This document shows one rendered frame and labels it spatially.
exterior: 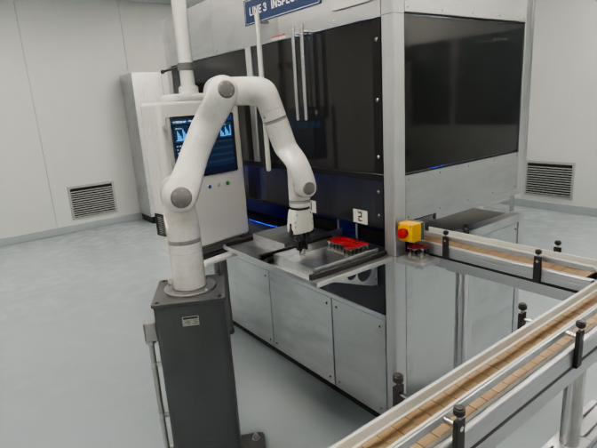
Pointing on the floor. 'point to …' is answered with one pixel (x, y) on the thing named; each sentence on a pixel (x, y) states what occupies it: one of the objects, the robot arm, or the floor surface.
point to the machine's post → (394, 185)
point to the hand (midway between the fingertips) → (301, 244)
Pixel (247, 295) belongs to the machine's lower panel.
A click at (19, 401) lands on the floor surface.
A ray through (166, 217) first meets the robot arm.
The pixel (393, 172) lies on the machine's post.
